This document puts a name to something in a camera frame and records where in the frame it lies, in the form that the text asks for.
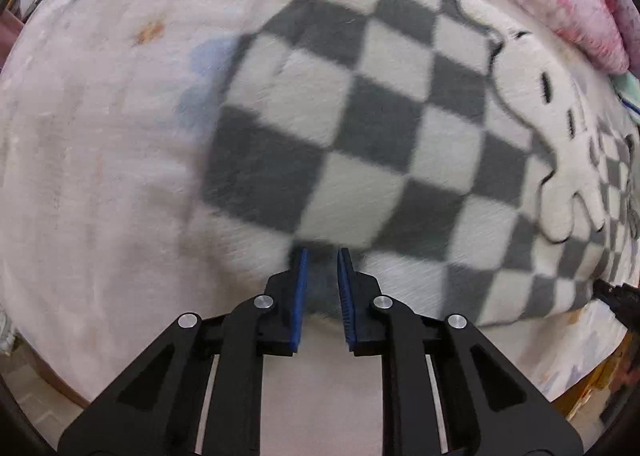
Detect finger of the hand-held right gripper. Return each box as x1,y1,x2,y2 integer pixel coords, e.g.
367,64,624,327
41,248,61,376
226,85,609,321
594,280,640,332

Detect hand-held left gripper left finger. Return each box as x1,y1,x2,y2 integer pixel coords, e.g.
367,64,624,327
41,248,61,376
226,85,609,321
57,247,311,456

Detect grey white checkered cardigan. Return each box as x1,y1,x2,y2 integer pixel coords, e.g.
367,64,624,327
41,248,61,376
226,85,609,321
200,0,640,328

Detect purple floral quilt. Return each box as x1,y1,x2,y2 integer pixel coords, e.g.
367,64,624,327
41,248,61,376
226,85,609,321
445,0,640,75

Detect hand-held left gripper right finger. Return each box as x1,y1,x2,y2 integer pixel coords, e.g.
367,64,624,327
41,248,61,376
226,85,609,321
336,247,585,456

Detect printed white bed sheet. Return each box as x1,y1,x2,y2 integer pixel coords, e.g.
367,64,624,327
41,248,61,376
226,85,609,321
0,0,640,456

